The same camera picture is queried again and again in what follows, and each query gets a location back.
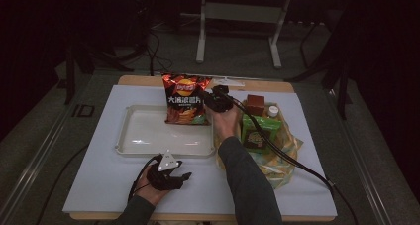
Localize white plastic tray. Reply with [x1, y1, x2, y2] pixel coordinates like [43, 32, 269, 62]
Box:
[114, 104, 216, 160]

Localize green snack packet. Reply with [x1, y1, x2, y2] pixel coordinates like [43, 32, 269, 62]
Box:
[241, 114, 283, 154]

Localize white metal stand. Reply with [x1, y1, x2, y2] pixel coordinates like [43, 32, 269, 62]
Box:
[180, 0, 293, 69]

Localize long black floor cable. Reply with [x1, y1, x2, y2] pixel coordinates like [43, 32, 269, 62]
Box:
[35, 145, 89, 225]

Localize white table mat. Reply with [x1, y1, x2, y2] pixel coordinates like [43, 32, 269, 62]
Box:
[62, 84, 338, 218]

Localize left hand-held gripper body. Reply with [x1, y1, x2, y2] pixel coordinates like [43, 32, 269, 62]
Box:
[147, 149, 184, 191]

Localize person's right hand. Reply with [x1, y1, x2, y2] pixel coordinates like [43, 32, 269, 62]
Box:
[211, 104, 242, 142]

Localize fruit print cloth bag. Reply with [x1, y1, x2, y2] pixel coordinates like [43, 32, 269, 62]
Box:
[214, 100, 305, 190]

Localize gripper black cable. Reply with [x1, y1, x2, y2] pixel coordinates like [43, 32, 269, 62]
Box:
[227, 92, 360, 225]
[128, 154, 162, 203]

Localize black floor cables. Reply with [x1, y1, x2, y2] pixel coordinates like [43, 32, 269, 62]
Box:
[143, 28, 174, 78]

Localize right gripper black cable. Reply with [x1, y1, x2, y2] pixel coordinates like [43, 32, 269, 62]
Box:
[227, 92, 360, 225]

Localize black stand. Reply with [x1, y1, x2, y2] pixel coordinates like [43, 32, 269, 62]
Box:
[286, 3, 354, 121]
[63, 45, 135, 106]

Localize red black chips bag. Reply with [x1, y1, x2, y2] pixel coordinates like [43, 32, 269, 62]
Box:
[161, 73, 213, 126]

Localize orange drink bottle white cap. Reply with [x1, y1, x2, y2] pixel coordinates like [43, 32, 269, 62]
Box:
[266, 104, 280, 118]

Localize person's left hand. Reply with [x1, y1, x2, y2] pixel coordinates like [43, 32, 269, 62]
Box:
[135, 171, 172, 207]

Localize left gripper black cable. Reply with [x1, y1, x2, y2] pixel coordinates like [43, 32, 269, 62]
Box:
[128, 154, 162, 203]

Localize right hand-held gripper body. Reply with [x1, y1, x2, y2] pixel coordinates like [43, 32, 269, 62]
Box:
[210, 76, 246, 114]

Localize brown box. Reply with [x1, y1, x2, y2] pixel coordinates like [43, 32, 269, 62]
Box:
[246, 94, 266, 117]

